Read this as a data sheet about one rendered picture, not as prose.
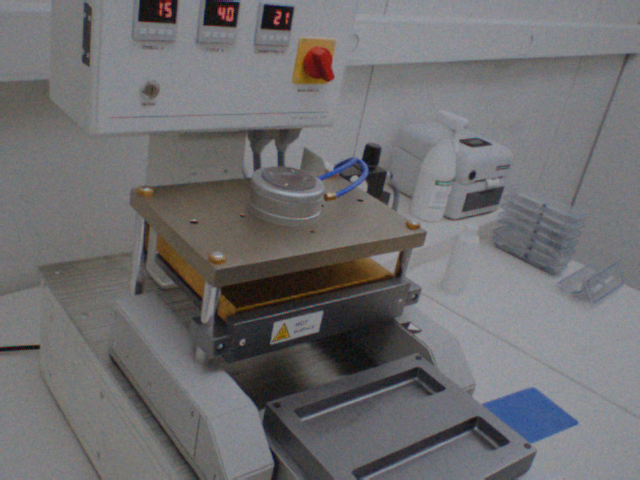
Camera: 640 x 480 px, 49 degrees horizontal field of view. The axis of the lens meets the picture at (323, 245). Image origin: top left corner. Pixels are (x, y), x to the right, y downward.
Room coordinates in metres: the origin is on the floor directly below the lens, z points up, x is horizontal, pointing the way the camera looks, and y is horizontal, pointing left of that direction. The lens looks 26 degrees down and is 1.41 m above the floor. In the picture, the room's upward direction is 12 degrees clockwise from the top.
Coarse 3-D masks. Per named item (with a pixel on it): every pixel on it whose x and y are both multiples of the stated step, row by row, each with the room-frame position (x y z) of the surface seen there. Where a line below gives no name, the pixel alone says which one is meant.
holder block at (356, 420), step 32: (352, 384) 0.57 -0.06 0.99; (384, 384) 0.60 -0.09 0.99; (416, 384) 0.62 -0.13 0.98; (448, 384) 0.61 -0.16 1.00; (288, 416) 0.50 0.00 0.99; (320, 416) 0.53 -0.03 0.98; (352, 416) 0.54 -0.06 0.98; (384, 416) 0.53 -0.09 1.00; (416, 416) 0.54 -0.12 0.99; (448, 416) 0.55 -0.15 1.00; (480, 416) 0.56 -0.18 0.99; (288, 448) 0.49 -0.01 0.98; (320, 448) 0.47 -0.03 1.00; (352, 448) 0.48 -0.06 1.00; (384, 448) 0.49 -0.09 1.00; (416, 448) 0.51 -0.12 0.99; (448, 448) 0.52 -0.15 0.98; (480, 448) 0.53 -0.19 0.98; (512, 448) 0.53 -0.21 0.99
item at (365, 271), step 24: (168, 264) 0.67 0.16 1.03; (336, 264) 0.69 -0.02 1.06; (360, 264) 0.71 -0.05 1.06; (192, 288) 0.63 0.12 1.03; (240, 288) 0.60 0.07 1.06; (264, 288) 0.61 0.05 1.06; (288, 288) 0.62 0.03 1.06; (312, 288) 0.63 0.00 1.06; (336, 288) 0.65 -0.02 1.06; (240, 312) 0.57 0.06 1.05
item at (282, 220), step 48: (144, 192) 0.66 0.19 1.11; (192, 192) 0.69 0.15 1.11; (240, 192) 0.72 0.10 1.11; (288, 192) 0.66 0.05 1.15; (336, 192) 0.72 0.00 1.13; (192, 240) 0.58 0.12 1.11; (240, 240) 0.60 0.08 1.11; (288, 240) 0.62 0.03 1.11; (336, 240) 0.65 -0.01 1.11; (384, 240) 0.68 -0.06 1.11
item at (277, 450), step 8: (264, 408) 0.54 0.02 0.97; (272, 440) 0.50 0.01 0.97; (272, 448) 0.49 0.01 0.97; (280, 448) 0.49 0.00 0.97; (272, 456) 0.49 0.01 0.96; (280, 456) 0.48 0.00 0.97; (288, 456) 0.48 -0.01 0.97; (280, 464) 0.48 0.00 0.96; (288, 464) 0.47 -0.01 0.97; (296, 464) 0.47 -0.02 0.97; (280, 472) 0.47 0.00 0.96; (288, 472) 0.47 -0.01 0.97; (296, 472) 0.46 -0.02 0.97; (304, 472) 0.47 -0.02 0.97; (528, 472) 0.53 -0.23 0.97; (536, 472) 0.53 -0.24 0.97
